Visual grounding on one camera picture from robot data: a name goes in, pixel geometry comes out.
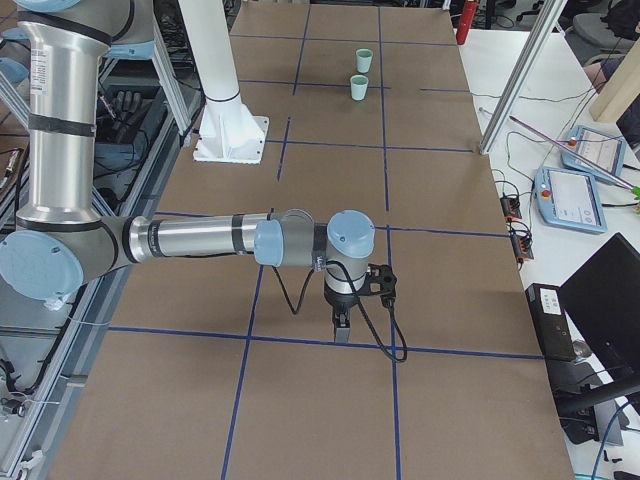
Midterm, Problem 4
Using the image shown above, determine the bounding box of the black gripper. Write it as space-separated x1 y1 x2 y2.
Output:
324 287 358 343

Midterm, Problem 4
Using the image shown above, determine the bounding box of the pale green cup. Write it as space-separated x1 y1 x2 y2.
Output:
355 48 373 74
350 74 369 101

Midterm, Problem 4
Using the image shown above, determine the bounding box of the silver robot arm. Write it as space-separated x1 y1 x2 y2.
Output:
1 1 374 343

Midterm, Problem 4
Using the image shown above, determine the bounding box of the brown paper table cover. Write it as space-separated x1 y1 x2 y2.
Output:
50 2 573 479

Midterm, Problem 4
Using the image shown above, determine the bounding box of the black power strip right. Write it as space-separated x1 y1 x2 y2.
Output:
511 235 534 264

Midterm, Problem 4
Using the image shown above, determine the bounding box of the black power strip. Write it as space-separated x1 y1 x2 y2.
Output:
511 235 534 264
500 195 522 222

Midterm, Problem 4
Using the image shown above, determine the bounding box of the black power strip left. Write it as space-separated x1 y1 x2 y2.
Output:
500 195 522 222

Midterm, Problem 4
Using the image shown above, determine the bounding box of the black computer box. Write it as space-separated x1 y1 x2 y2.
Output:
525 283 578 362

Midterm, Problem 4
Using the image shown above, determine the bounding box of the near blue teach pendant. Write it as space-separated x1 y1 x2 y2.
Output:
534 166 607 234

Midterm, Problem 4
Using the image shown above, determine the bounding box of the blue teach pendant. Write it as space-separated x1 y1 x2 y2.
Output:
534 166 607 234
564 125 627 176

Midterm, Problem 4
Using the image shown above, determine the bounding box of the metal reacher grabber stick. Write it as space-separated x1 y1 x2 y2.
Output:
508 115 639 214

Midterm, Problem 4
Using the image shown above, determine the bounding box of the black monitor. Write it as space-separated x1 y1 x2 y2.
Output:
559 233 639 380

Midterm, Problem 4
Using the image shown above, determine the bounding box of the far blue teach pendant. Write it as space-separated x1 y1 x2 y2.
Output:
564 125 627 176

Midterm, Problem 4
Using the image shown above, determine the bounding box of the red cylinder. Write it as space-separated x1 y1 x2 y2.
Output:
456 0 479 45

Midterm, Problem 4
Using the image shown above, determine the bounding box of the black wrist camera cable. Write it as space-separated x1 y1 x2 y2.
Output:
259 261 409 363

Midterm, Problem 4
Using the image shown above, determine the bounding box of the white mount base plate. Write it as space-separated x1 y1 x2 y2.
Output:
193 100 270 164

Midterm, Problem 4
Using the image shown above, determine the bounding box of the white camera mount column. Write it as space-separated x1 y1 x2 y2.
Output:
179 0 241 104

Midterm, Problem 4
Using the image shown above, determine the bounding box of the aluminium frame post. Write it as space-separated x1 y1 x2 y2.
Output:
479 0 567 155

